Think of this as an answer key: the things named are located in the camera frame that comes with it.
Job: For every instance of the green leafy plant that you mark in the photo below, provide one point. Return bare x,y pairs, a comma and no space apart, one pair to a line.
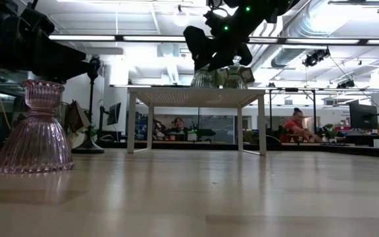
90,131

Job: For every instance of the white perforated metal shelf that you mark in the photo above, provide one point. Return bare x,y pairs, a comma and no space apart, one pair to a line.
192,97

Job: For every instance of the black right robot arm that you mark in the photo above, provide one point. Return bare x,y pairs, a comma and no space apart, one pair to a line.
268,8

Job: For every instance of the black ceiling spotlight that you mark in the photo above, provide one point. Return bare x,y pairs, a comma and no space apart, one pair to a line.
345,84
316,56

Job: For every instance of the round pendant lamp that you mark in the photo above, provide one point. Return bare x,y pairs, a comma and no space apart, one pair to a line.
181,18

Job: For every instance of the pink glass candle holder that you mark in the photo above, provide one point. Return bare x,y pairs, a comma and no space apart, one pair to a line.
35,141

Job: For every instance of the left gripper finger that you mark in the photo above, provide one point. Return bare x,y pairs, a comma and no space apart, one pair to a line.
61,62

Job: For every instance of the background potted plant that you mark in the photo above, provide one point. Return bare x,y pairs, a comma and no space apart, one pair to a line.
327,130

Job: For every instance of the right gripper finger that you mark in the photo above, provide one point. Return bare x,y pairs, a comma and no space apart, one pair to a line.
229,54
197,46

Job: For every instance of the black aluminium table frame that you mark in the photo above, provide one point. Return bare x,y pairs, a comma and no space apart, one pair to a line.
357,150

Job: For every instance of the medium black candlestick holder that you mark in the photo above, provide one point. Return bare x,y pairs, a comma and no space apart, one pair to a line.
87,147

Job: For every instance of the small monitor on arm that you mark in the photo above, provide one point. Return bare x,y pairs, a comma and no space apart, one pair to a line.
114,113

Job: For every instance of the person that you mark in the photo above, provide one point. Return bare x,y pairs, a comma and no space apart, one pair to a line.
178,126
294,128

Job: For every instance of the long ceiling light bar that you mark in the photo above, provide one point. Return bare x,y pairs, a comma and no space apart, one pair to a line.
84,37

